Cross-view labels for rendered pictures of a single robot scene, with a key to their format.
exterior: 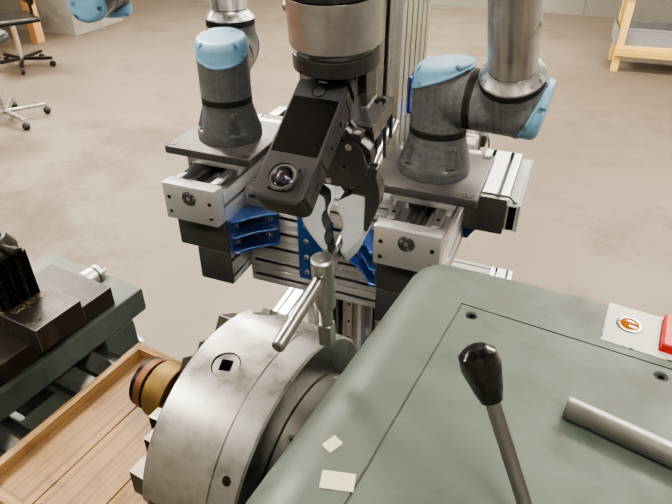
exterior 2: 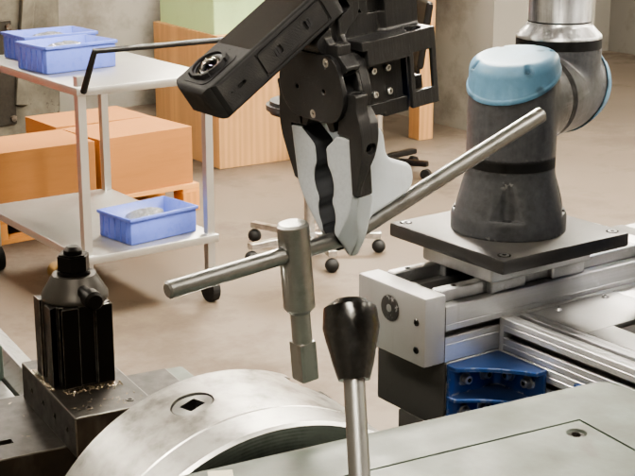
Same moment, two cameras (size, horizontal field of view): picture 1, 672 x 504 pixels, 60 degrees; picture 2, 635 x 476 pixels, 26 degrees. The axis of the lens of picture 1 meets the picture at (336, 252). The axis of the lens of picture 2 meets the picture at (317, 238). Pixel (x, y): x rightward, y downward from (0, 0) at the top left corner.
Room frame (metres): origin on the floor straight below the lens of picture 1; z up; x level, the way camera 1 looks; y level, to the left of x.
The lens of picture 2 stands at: (-0.29, -0.49, 1.64)
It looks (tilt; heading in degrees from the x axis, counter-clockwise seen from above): 16 degrees down; 33
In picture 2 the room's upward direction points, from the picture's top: straight up
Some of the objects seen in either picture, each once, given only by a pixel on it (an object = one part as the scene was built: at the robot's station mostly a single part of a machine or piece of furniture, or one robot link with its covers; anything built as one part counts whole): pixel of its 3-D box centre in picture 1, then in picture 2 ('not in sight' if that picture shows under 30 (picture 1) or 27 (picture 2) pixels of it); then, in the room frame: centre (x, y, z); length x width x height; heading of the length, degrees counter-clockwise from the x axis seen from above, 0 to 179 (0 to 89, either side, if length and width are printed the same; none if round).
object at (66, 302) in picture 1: (24, 308); (87, 399); (0.87, 0.59, 1.00); 0.20 x 0.10 x 0.05; 61
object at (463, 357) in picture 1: (482, 371); (353, 338); (0.32, -0.11, 1.38); 0.04 x 0.03 x 0.05; 61
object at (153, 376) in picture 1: (171, 392); not in sight; (0.58, 0.23, 1.08); 0.09 x 0.09 x 0.09; 61
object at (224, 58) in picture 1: (223, 63); (515, 101); (1.32, 0.25, 1.33); 0.13 x 0.12 x 0.14; 0
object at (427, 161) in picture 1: (436, 146); not in sight; (1.13, -0.21, 1.21); 0.15 x 0.15 x 0.10
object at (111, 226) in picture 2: not in sight; (99, 161); (3.55, 2.97, 0.51); 1.07 x 0.63 x 1.01; 63
